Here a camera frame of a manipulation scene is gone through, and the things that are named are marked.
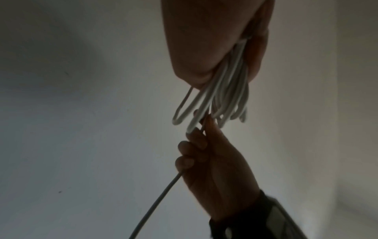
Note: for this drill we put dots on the person's left hand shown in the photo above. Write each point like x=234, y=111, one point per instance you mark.
x=200, y=35

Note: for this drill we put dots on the person's right hand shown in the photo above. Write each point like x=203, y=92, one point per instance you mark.
x=220, y=168

